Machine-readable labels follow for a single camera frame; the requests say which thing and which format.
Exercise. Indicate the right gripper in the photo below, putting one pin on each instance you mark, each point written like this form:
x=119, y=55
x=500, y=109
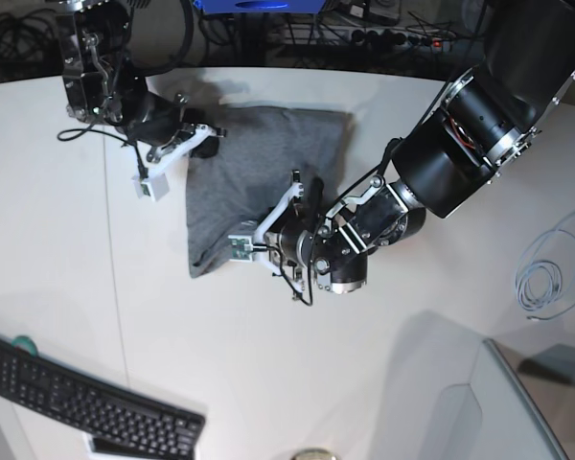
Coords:
x=155, y=120

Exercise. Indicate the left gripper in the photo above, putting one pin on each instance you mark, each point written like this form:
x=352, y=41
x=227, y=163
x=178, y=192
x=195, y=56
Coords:
x=292, y=233

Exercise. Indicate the grey t-shirt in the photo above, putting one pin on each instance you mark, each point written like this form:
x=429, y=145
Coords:
x=232, y=191

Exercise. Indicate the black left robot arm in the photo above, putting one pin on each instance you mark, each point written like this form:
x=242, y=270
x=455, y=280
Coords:
x=484, y=119

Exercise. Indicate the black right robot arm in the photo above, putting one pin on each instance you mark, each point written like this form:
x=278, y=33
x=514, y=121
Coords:
x=104, y=87

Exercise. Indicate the blue box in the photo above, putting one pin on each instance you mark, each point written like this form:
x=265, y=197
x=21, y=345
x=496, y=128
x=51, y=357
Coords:
x=271, y=6

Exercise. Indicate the black power strip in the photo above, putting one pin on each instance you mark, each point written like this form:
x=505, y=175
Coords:
x=436, y=41

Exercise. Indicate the round brass object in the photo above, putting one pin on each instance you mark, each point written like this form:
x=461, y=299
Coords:
x=314, y=454

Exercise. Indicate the green tape roll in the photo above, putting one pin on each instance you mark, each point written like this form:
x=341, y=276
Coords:
x=25, y=344

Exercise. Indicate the black keyboard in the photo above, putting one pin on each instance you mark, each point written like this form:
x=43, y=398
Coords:
x=141, y=425

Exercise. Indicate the grey monitor edge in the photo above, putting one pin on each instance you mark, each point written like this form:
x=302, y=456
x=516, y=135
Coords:
x=545, y=369

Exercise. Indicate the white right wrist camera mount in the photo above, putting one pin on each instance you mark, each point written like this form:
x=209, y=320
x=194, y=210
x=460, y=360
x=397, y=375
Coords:
x=152, y=181

